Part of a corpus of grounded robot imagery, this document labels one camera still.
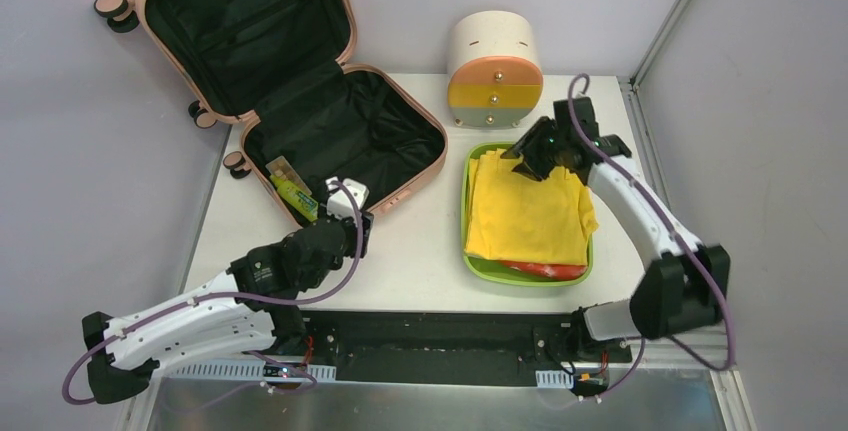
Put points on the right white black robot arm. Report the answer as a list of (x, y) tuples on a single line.
[(685, 282)]

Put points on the cream three-drawer round cabinet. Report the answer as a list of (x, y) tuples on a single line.
[(495, 77)]

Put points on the pink hard-shell suitcase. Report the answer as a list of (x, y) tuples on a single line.
[(283, 70)]

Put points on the yellow cloth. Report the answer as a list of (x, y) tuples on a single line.
[(513, 218)]

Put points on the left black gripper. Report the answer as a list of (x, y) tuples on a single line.
[(361, 229)]

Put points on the green plastic tray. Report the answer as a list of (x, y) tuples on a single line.
[(493, 270)]

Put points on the yellow green spray bottle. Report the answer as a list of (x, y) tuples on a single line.
[(293, 195)]

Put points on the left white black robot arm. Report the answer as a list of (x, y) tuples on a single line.
[(253, 305)]

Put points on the red white tie-dye cloth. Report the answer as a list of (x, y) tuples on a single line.
[(559, 272)]

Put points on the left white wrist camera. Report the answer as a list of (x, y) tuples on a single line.
[(345, 197)]

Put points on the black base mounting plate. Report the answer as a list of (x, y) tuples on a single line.
[(507, 350)]

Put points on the brown small flat item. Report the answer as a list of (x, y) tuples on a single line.
[(280, 170)]

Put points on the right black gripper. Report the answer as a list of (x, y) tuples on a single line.
[(536, 147)]

